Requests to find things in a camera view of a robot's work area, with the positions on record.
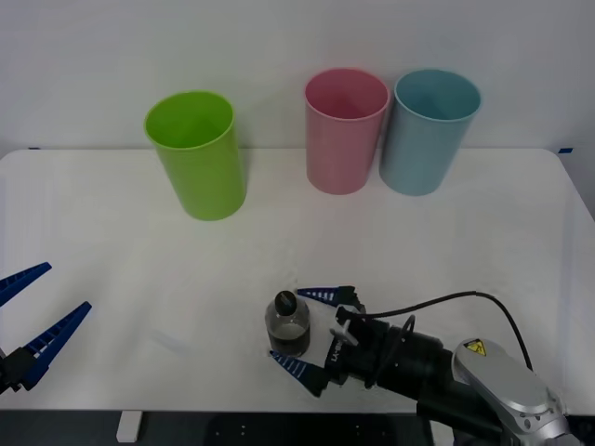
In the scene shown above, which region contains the green plastic bin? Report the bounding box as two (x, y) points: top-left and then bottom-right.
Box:
(143, 89), (247, 222)

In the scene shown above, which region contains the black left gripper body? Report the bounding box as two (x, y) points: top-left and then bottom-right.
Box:
(0, 346), (32, 397)

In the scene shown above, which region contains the pale blue plastic bin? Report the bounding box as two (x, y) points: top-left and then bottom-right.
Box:
(377, 68), (483, 197)

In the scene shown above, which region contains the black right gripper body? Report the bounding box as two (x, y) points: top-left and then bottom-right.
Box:
(324, 306), (388, 389)

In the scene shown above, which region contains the pink plastic bin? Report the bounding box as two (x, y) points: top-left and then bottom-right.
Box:
(304, 67), (390, 196)

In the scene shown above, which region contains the small bottle with dark liquid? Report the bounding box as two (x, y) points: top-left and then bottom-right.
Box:
(264, 289), (312, 360)

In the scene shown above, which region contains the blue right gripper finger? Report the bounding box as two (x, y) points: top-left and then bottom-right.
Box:
(297, 284), (367, 318)
(269, 350), (333, 399)

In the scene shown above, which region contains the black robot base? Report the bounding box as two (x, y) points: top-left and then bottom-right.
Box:
(203, 411), (433, 446)

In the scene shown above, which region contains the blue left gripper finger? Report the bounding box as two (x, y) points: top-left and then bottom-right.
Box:
(0, 261), (53, 308)
(21, 300), (93, 392)

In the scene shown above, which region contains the white table leg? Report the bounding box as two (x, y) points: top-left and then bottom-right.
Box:
(115, 410), (142, 443)

